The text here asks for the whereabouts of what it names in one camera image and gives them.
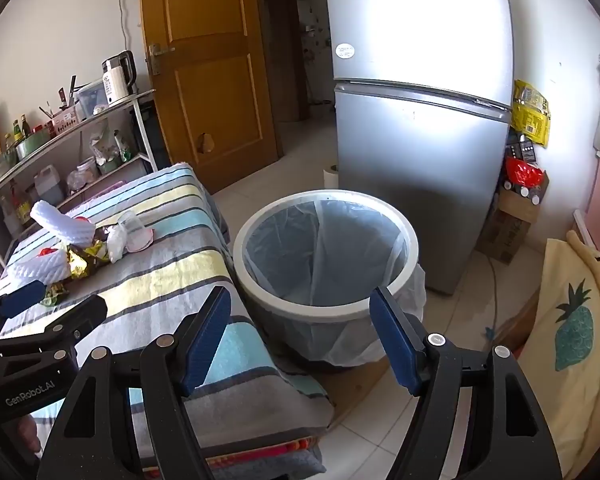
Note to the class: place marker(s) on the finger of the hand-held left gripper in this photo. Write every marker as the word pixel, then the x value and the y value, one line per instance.
pixel 82 312
pixel 22 297

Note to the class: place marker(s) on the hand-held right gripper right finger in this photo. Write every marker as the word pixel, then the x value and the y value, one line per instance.
pixel 397 340

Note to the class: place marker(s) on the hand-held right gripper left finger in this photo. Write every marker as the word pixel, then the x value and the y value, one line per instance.
pixel 207 345

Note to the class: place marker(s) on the yellow snack wrapper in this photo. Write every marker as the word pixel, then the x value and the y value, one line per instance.
pixel 77 266

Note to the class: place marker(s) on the white trash bin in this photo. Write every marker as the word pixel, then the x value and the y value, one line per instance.
pixel 260 310

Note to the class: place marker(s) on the clear plastic bag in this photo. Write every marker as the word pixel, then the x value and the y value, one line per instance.
pixel 114 247

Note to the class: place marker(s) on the clear plastic cup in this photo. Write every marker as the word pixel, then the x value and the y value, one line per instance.
pixel 137 235

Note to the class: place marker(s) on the clear plastic bin liner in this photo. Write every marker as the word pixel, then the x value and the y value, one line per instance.
pixel 330 250

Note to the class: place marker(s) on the person's left hand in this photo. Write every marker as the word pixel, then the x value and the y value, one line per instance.
pixel 28 432

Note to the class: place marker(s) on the brown cardboard sheet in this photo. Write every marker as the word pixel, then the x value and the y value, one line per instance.
pixel 352 385

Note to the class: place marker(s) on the cooking oil bottle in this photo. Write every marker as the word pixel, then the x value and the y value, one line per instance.
pixel 13 202

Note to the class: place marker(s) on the striped tablecloth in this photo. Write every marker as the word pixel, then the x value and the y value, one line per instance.
pixel 170 255

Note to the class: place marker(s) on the white plastic jug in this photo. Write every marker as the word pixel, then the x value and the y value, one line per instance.
pixel 47 187

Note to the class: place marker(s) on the pink plastic tray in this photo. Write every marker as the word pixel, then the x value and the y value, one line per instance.
pixel 111 189

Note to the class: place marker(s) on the steel bowl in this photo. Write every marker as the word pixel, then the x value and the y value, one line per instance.
pixel 0 167

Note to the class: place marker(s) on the white lidded container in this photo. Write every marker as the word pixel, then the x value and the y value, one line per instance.
pixel 87 169

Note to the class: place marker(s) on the green pot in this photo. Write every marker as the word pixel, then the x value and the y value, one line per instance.
pixel 35 145

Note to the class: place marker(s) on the cardboard box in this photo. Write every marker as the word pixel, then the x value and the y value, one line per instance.
pixel 510 230

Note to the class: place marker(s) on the plastic food bag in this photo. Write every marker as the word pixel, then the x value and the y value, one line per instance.
pixel 102 147

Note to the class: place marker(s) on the green packet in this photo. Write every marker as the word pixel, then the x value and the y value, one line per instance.
pixel 123 147

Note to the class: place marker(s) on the white paper roll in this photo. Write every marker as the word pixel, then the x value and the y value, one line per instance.
pixel 330 176

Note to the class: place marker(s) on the yellow pineapple blanket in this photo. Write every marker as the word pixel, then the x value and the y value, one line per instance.
pixel 575 360

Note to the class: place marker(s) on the silver refrigerator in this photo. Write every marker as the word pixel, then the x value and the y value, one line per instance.
pixel 420 160

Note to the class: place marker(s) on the pink utensil holder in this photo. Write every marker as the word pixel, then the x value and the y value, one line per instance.
pixel 62 120

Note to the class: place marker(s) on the black appliance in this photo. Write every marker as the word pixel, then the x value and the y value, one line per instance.
pixel 155 135

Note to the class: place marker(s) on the white metal shelf rack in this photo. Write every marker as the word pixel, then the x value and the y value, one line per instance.
pixel 140 125

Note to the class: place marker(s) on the red plastic bag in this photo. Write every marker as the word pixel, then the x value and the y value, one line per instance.
pixel 522 172

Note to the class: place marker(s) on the clear plastic storage box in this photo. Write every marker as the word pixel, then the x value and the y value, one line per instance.
pixel 92 100

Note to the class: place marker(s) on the small black box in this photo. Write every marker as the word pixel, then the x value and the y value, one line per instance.
pixel 521 149

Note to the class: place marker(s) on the white electric kettle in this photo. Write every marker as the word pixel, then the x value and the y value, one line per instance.
pixel 115 82

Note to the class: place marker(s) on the wooden door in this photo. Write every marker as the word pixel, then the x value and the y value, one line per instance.
pixel 215 85

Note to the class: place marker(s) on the yellow packet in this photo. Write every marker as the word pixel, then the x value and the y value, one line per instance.
pixel 530 112

